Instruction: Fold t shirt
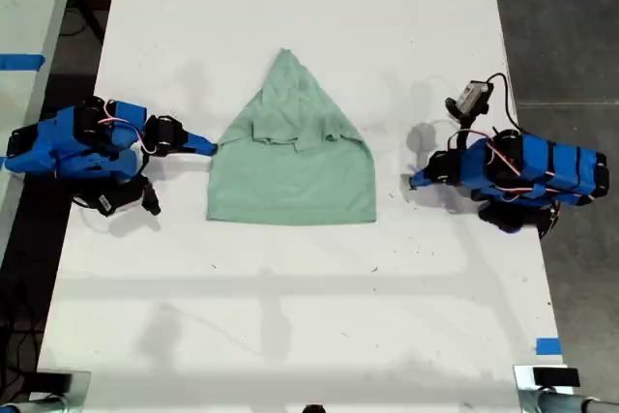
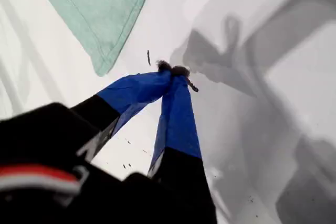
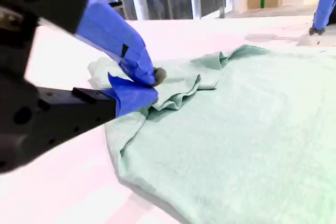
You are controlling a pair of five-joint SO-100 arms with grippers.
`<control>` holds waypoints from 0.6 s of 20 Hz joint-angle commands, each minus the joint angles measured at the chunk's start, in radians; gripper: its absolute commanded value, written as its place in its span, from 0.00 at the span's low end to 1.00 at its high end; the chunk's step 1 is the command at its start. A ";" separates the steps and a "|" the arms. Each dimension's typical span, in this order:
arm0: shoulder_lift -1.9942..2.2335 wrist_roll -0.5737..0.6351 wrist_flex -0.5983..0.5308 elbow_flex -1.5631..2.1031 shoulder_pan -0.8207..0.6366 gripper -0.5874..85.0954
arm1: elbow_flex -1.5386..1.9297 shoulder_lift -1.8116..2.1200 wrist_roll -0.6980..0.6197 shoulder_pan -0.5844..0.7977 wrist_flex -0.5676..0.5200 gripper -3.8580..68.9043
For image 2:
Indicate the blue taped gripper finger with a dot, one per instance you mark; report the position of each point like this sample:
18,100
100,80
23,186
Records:
126,95
176,129

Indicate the pale green T-shirt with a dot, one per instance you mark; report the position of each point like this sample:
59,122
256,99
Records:
99,14

